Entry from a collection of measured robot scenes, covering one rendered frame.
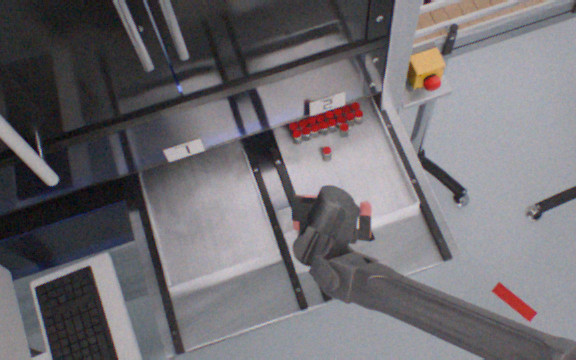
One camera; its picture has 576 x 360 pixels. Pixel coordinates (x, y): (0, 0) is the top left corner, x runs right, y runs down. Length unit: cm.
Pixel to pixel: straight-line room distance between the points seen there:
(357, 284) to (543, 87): 198
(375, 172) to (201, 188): 42
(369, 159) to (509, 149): 115
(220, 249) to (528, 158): 148
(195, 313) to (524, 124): 165
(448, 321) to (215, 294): 73
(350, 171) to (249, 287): 37
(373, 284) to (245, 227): 64
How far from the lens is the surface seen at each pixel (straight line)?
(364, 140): 167
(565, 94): 289
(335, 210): 103
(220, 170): 165
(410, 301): 98
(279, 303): 154
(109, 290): 170
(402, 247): 157
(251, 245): 157
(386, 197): 161
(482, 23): 182
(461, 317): 94
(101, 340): 165
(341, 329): 242
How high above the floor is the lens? 237
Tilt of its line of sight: 67 degrees down
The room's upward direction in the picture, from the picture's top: 8 degrees counter-clockwise
